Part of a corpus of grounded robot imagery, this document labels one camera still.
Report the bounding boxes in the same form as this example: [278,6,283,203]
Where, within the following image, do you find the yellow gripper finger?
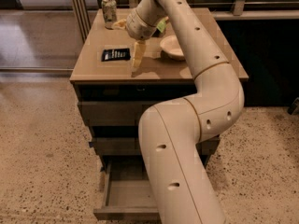
[112,19,126,30]
[131,40,147,72]

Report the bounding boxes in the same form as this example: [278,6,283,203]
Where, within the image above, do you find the black rxbar chocolate bar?
[101,49,131,62]

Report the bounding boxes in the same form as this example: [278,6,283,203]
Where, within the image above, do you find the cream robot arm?
[126,0,244,224]

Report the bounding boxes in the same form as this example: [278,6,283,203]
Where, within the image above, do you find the grey three-drawer cabinet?
[69,7,249,170]

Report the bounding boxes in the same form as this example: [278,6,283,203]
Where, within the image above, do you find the grey top drawer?
[78,101,154,126]

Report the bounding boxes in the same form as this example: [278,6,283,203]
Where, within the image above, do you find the grey open bottom drawer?
[93,156,160,221]

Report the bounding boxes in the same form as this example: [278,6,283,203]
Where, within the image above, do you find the silver green soda can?
[101,0,117,29]

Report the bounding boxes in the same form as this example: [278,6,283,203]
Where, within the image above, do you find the green chip bag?
[156,17,169,35]

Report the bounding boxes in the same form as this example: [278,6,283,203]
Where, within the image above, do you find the beige paper bowl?
[160,35,185,61]

